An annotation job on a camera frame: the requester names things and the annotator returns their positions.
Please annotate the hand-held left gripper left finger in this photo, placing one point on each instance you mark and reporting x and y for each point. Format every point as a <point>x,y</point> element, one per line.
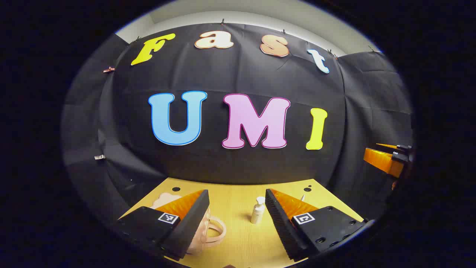
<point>189,227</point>

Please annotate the black backdrop cloth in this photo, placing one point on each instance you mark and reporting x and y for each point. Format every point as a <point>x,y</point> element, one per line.
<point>241,74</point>

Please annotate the white clip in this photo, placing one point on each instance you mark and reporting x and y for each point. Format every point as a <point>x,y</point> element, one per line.
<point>99,157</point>

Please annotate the pink clip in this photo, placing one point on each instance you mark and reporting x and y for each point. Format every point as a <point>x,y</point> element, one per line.
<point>108,69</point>

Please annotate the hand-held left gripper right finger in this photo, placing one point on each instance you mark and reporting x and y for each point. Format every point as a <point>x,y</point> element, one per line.
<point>282,227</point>

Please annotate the pink suitcase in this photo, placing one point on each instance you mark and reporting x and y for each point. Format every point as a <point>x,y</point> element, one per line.
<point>165,199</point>

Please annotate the white pump bottle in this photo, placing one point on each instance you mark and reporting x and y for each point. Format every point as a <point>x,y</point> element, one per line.
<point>257,215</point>

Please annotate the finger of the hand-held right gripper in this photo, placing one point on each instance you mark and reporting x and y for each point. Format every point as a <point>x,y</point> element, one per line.
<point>383,162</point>
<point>403,147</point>

